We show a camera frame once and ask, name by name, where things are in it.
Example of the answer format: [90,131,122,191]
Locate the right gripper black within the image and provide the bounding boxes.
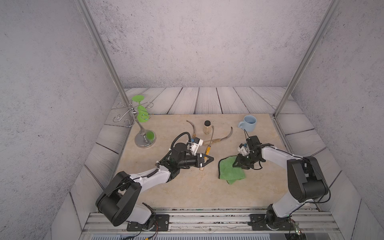
[231,153,260,170]

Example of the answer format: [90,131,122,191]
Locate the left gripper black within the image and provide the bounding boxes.
[176,153,214,169]

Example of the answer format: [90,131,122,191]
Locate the sickle wooden handle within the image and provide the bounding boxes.
[203,127,233,146]
[185,120,197,139]
[199,126,215,171]

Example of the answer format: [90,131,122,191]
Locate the green microfiber rag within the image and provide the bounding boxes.
[218,156,246,185]

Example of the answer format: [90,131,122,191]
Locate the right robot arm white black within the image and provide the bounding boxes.
[233,136,331,231]

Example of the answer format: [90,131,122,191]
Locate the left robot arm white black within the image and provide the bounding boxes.
[96,143,214,229]

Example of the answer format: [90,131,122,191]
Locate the small jar black lid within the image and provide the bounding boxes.
[203,120,212,135]

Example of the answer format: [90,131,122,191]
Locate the light blue ceramic mug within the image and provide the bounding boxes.
[238,115,257,133]

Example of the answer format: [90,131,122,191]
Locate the silver metal glass rack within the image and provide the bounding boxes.
[113,102,156,149]

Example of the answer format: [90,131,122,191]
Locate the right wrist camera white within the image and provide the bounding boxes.
[238,144,250,156]

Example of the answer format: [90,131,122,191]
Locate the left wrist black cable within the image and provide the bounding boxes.
[170,131,192,154]

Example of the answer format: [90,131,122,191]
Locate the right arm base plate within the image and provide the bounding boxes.
[248,214,295,232]

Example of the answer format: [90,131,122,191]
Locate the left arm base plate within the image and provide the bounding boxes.
[127,214,170,232]

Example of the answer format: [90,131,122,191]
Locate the aluminium rail frame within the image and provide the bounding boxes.
[80,206,344,240]

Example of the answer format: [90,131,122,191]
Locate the right aluminium corner post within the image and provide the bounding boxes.
[273,0,342,119]

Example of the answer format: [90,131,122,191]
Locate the aluminium corner post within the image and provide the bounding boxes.
[75,0,132,108]
[273,0,342,119]

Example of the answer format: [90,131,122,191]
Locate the left aluminium corner post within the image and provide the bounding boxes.
[75,0,132,108]

